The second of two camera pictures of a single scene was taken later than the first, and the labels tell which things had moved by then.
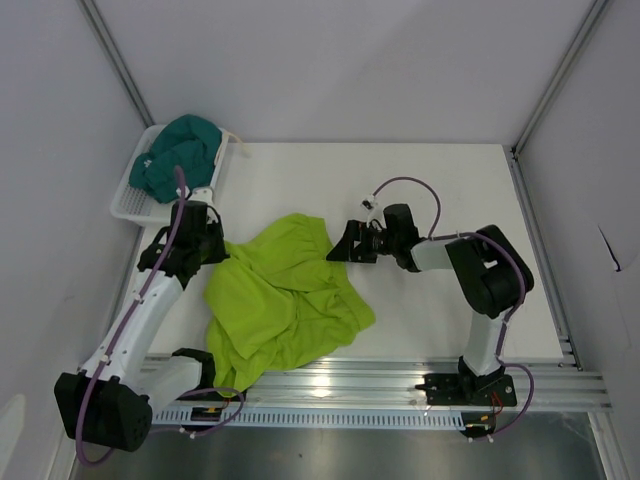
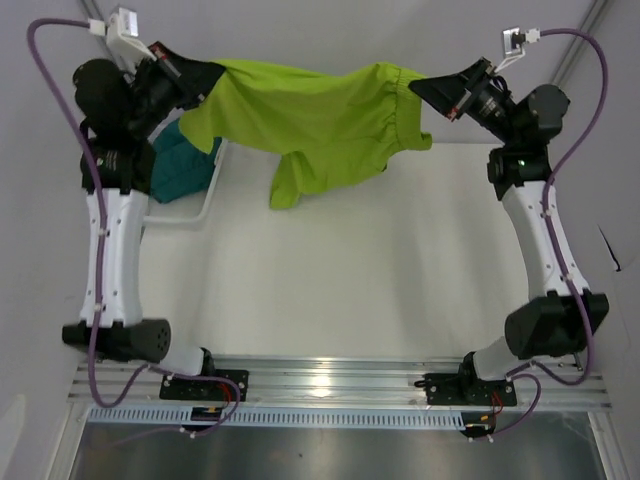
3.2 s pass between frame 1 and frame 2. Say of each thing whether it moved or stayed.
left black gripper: moved
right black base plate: stayed
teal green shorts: stayed
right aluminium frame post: stayed
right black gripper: moved
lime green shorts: moved
